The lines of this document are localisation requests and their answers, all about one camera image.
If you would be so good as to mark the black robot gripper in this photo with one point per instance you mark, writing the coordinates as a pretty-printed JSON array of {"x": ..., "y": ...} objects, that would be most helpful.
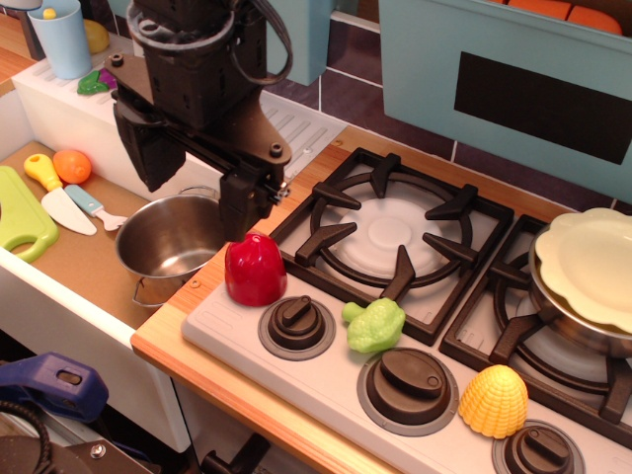
[{"x": 196, "y": 88}]

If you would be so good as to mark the red toy sweet potato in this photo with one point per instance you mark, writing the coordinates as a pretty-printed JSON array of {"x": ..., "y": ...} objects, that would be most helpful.
[{"x": 255, "y": 275}]

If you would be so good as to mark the small steel pot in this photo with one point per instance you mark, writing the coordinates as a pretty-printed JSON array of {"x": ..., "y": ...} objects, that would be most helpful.
[{"x": 164, "y": 244}]

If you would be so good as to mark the orange toy fruit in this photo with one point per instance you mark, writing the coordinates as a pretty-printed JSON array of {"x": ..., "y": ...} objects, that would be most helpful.
[{"x": 72, "y": 166}]

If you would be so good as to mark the purple toy eggplant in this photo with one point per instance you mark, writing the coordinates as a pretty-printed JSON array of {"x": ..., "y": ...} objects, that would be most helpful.
[{"x": 96, "y": 82}]

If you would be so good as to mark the yellow toy lemon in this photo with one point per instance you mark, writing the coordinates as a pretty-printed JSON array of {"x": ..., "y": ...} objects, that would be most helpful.
[{"x": 98, "y": 38}]

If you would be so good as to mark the left black stove knob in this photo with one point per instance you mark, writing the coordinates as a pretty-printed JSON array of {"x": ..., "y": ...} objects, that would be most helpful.
[{"x": 297, "y": 328}]

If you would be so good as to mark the black stove knob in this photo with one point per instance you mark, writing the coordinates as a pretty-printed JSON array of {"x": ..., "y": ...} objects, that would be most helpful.
[
  {"x": 297, "y": 328},
  {"x": 407, "y": 392},
  {"x": 538, "y": 447}
]

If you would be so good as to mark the green cutting board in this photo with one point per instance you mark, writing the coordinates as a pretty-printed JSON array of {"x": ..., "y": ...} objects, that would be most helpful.
[{"x": 26, "y": 228}]

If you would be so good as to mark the left black burner grate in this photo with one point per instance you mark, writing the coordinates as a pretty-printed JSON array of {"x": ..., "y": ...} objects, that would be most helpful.
[{"x": 377, "y": 228}]

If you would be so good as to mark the black burner grate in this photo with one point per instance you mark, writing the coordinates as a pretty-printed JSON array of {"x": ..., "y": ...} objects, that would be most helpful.
[
  {"x": 377, "y": 228},
  {"x": 500, "y": 324}
]

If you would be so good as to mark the light blue cup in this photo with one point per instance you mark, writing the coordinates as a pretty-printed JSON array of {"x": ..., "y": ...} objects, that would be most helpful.
[{"x": 59, "y": 27}]

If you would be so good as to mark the green toy broccoli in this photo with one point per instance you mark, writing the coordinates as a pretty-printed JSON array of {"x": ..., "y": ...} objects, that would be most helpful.
[{"x": 374, "y": 328}]

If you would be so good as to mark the blue clamp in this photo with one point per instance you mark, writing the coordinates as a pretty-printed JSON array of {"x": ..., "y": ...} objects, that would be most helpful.
[{"x": 58, "y": 384}]

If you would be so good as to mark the white stove top panel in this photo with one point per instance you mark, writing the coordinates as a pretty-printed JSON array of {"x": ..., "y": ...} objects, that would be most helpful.
[{"x": 324, "y": 388}]

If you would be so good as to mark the middle black stove knob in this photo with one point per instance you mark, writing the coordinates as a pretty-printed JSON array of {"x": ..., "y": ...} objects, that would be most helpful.
[{"x": 407, "y": 392}]

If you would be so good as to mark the right black burner grate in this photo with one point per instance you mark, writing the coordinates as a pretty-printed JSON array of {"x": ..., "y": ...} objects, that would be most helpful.
[{"x": 500, "y": 324}]

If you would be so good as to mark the teal toy microwave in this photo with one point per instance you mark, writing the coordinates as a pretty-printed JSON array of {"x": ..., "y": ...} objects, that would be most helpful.
[{"x": 546, "y": 94}]

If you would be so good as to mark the yellow toy corn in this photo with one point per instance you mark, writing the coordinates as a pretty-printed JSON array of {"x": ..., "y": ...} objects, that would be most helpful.
[{"x": 495, "y": 402}]

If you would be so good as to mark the cream scalloped plate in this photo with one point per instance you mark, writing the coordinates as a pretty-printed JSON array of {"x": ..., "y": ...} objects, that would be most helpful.
[{"x": 585, "y": 258}]

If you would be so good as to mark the steel pan on stove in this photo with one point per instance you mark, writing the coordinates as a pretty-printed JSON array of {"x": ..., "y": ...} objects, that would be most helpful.
[{"x": 556, "y": 312}]

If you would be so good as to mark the right black stove knob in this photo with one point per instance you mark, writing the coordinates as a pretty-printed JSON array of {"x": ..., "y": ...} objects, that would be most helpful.
[{"x": 538, "y": 447}]

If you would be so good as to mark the blue handled toy fork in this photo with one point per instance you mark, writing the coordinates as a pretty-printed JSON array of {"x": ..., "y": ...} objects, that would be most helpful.
[{"x": 94, "y": 208}]

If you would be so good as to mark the yellow handled toy knife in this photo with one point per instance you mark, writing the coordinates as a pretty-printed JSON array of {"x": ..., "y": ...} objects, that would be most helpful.
[{"x": 59, "y": 205}]

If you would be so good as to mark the teal cabinet post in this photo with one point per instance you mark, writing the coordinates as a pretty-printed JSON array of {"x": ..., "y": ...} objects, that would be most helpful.
[{"x": 308, "y": 25}]

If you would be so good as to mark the black oven door handle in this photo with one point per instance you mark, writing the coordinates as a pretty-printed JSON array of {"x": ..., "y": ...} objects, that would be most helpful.
[{"x": 245, "y": 461}]

